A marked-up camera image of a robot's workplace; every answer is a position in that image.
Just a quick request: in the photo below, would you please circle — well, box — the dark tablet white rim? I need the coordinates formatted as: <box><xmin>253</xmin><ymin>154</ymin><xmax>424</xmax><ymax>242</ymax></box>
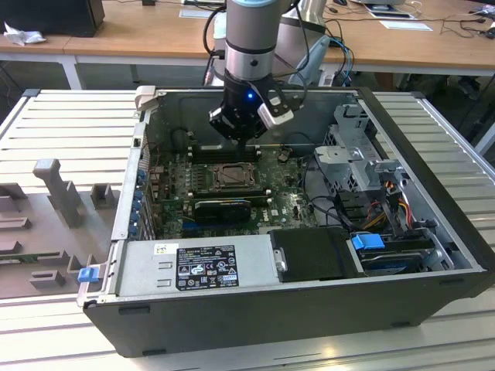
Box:
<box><xmin>367</xmin><ymin>10</ymin><xmax>415</xmax><ymax>20</ymax></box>

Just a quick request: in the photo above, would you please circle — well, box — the grey parts rack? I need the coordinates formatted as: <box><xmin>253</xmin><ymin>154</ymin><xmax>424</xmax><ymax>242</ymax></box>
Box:
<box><xmin>0</xmin><ymin>158</ymin><xmax>125</xmax><ymax>301</ymax></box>

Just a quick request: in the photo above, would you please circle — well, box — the green motherboard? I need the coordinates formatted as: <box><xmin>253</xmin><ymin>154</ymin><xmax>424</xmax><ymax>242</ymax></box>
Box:
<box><xmin>148</xmin><ymin>148</ymin><xmax>341</xmax><ymax>239</ymax></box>

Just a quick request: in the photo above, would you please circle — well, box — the grey power supply unit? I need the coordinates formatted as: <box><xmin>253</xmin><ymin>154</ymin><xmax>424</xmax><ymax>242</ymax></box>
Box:
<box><xmin>111</xmin><ymin>235</ymin><xmax>280</xmax><ymax>297</ymax></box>

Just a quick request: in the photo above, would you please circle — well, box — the metal socket cover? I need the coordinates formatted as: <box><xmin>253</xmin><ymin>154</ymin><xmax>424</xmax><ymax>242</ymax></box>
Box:
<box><xmin>212</xmin><ymin>163</ymin><xmax>258</xmax><ymax>189</ymax></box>

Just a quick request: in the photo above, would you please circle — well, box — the disk with blue carrier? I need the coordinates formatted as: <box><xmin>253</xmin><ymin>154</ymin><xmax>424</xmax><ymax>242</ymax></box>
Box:
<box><xmin>350</xmin><ymin>233</ymin><xmax>426</xmax><ymax>276</ymax></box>

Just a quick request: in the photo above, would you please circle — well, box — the crumpled white paper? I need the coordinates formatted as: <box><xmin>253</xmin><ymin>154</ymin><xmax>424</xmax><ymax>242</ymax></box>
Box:
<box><xmin>2</xmin><ymin>21</ymin><xmax>47</xmax><ymax>46</ymax></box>

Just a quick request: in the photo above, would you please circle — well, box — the pale blue paper sheet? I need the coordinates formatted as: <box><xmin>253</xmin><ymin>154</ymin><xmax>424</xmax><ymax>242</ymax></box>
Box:
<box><xmin>378</xmin><ymin>19</ymin><xmax>433</xmax><ymax>32</ymax></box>

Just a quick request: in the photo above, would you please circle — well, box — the grey flat plate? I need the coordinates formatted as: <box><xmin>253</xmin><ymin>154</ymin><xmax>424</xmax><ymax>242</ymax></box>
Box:
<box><xmin>179</xmin><ymin>8</ymin><xmax>227</xmax><ymax>19</ymax></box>

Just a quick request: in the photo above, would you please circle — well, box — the grey metal drive cage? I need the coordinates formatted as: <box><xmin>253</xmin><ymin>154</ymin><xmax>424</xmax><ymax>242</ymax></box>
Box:
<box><xmin>313</xmin><ymin>102</ymin><xmax>411</xmax><ymax>202</ymax></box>

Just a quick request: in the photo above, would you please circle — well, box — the black open PC case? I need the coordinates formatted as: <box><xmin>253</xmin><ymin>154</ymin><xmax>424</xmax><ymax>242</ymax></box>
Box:
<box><xmin>76</xmin><ymin>85</ymin><xmax>489</xmax><ymax>359</ymax></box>

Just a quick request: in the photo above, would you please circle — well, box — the black box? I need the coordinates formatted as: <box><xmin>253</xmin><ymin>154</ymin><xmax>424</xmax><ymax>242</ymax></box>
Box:
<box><xmin>0</xmin><ymin>0</ymin><xmax>105</xmax><ymax>39</ymax></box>

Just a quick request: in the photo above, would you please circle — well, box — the yellow red wire bundle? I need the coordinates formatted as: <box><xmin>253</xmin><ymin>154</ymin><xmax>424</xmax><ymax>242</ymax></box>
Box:
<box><xmin>363</xmin><ymin>181</ymin><xmax>413</xmax><ymax>233</ymax></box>

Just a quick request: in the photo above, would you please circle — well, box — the black plastic shroud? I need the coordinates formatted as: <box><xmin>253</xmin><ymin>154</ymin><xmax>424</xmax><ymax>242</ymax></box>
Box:
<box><xmin>268</xmin><ymin>226</ymin><xmax>367</xmax><ymax>283</ymax></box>

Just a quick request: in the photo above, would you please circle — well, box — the wooden desk white frame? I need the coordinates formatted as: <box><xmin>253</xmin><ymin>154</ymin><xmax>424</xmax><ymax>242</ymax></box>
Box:
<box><xmin>0</xmin><ymin>0</ymin><xmax>495</xmax><ymax>92</ymax></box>

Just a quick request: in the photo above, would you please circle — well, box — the black round cylinder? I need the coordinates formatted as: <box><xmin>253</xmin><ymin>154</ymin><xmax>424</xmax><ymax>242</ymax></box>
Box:
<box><xmin>171</xmin><ymin>128</ymin><xmax>189</xmax><ymax>151</ymax></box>

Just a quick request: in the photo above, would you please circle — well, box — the blue cable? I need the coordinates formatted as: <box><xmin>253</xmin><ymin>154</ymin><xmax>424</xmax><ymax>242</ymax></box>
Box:
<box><xmin>328</xmin><ymin>36</ymin><xmax>356</xmax><ymax>84</ymax></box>

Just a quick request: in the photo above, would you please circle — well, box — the CPU socket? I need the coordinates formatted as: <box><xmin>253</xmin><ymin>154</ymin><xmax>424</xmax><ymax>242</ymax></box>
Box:
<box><xmin>208</xmin><ymin>161</ymin><xmax>261</xmax><ymax>191</ymax></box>

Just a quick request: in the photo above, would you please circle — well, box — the pale blue teach pendant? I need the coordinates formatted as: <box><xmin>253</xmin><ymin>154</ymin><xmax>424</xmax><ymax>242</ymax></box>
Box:
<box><xmin>288</xmin><ymin>34</ymin><xmax>332</xmax><ymax>85</ymax></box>

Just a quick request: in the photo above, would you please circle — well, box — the black graphics card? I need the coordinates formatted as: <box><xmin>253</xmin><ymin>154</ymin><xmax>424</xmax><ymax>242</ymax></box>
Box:
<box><xmin>193</xmin><ymin>199</ymin><xmax>251</xmax><ymax>224</ymax></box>

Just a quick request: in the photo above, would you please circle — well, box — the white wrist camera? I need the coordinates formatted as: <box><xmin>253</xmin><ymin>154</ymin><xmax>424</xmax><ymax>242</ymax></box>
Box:
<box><xmin>257</xmin><ymin>97</ymin><xmax>295</xmax><ymax>128</ymax></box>

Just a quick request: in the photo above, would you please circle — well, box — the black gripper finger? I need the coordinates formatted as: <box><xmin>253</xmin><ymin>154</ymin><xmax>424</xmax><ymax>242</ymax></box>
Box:
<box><xmin>242</xmin><ymin>115</ymin><xmax>268</xmax><ymax>155</ymax></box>
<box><xmin>209</xmin><ymin>107</ymin><xmax>244</xmax><ymax>155</ymax></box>

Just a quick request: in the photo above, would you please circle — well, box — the green RAM stick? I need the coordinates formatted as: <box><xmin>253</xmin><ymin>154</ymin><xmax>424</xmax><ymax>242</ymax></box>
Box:
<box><xmin>189</xmin><ymin>187</ymin><xmax>271</xmax><ymax>205</ymax></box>
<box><xmin>0</xmin><ymin>253</ymin><xmax>42</xmax><ymax>264</ymax></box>

